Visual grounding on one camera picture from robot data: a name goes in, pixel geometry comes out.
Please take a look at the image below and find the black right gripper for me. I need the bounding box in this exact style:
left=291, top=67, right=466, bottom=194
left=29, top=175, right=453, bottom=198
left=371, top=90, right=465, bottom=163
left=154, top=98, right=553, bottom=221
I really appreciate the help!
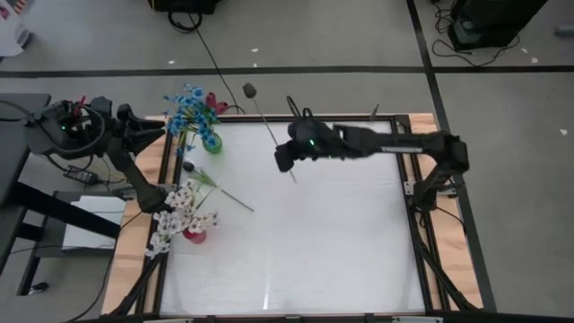
left=275, top=118, right=349, bottom=174

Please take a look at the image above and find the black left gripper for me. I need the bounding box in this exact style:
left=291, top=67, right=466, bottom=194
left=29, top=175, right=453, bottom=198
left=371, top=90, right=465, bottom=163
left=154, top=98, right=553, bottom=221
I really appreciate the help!
left=89, top=96, right=168, bottom=156

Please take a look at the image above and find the red vase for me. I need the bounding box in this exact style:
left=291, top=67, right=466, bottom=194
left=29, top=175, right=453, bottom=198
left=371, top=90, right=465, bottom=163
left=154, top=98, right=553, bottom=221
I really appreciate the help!
left=181, top=227, right=208, bottom=246

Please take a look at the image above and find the green glass vase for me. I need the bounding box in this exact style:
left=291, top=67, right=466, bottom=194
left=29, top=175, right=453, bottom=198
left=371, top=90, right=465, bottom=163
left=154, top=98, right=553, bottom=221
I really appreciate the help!
left=201, top=132, right=224, bottom=155

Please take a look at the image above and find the black power adapter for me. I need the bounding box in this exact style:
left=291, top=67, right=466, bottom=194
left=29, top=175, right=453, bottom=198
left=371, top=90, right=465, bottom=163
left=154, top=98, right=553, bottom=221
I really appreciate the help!
left=63, top=164, right=100, bottom=187

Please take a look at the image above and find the white box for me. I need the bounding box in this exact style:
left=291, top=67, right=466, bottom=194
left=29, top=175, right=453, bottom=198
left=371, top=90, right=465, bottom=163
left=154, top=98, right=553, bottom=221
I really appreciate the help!
left=61, top=195, right=127, bottom=251

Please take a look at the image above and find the black equipment case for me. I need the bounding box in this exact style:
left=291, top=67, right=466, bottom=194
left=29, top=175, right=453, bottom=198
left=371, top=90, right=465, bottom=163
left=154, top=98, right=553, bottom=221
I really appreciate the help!
left=146, top=0, right=222, bottom=14

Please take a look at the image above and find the black desk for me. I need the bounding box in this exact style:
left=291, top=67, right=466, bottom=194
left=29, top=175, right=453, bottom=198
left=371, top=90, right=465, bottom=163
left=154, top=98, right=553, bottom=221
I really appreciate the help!
left=0, top=92, right=125, bottom=275

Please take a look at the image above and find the wooden base board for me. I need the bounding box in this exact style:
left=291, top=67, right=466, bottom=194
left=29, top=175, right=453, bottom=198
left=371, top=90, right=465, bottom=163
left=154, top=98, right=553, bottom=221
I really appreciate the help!
left=101, top=112, right=484, bottom=316

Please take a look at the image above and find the black computer case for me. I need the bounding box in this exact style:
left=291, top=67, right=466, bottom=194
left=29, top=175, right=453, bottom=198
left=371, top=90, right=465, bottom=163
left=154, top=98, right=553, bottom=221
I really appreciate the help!
left=447, top=0, right=549, bottom=52

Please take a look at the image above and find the black aluminium table frame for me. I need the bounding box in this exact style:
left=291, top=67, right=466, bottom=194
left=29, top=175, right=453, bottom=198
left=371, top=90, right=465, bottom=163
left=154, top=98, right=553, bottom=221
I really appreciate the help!
left=107, top=114, right=498, bottom=323

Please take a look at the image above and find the black floor cable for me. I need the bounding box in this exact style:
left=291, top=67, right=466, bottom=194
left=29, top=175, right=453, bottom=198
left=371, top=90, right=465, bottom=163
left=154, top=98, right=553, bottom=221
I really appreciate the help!
left=167, top=9, right=247, bottom=116

